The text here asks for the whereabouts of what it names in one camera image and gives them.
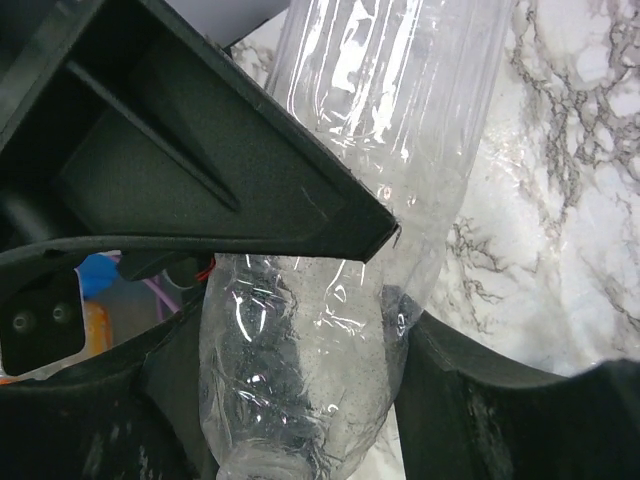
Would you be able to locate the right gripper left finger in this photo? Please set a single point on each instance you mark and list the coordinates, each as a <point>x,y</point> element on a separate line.
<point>129,413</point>

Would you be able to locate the clear unlabelled plastic bottle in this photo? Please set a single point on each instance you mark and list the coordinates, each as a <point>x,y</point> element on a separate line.
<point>301,358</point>

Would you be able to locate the blue label Pocari bottle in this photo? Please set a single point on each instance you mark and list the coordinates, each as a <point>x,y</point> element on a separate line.
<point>97,273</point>

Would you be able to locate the orange label drink bottle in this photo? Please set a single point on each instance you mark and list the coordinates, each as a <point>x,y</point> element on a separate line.
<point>98,339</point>

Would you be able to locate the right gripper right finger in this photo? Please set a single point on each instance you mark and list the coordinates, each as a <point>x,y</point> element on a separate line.
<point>466,412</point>

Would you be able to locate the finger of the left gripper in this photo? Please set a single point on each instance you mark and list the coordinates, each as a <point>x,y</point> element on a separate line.
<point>123,128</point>

